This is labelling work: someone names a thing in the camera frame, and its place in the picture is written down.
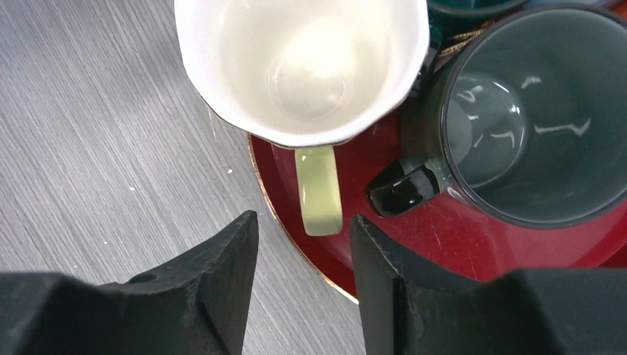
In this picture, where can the dark teal cup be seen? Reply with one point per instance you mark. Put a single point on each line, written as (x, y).
(452, 17)

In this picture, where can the yellow mug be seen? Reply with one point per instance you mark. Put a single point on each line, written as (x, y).
(304, 75)

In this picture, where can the dark green cup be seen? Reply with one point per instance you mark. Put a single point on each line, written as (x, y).
(526, 124)

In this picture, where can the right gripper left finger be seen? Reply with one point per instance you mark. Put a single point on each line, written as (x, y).
(195, 303)

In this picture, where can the red round tray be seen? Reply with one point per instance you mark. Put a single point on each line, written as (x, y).
(444, 231)

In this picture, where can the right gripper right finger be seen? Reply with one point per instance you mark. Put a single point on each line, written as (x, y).
(410, 305)

